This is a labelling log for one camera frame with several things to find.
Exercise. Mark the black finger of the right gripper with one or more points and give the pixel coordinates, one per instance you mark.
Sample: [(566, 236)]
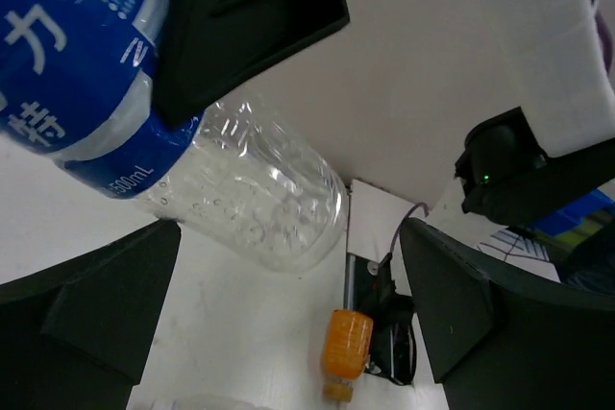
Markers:
[(209, 48)]

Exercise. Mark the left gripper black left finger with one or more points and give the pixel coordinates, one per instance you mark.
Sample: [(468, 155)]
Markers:
[(77, 335)]

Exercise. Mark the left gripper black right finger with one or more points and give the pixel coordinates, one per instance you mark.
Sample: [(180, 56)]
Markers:
[(499, 337)]

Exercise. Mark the orange plastic bottle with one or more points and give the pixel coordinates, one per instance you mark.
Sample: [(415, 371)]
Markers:
[(345, 353)]

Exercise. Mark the blue label plastic bottle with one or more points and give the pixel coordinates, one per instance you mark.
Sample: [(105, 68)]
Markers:
[(76, 87)]

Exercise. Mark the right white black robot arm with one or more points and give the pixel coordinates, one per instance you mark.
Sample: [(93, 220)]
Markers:
[(517, 168)]

